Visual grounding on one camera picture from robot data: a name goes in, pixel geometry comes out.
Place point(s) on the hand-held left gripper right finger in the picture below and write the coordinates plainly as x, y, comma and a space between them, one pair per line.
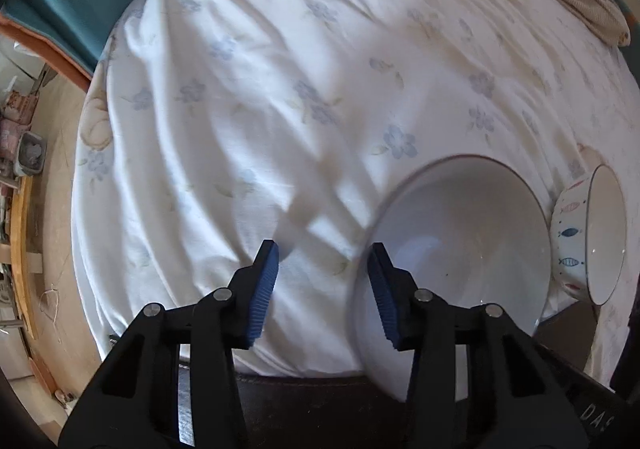
382, 294

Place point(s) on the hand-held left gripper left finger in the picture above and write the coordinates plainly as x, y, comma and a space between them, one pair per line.
262, 294

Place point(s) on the large white fish-print bowl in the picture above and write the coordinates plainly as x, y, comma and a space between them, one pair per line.
460, 239

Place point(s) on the brown leather placemat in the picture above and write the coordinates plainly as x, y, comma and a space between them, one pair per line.
320, 409

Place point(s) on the white floral bedsheet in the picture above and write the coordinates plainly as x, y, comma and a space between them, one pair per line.
250, 104

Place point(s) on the medium white fish-print bowl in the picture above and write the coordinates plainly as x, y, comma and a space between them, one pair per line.
605, 229

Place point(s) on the grey plastic bin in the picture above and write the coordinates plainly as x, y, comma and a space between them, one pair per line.
30, 154

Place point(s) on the curved wooden rail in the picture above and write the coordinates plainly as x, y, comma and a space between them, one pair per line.
22, 249

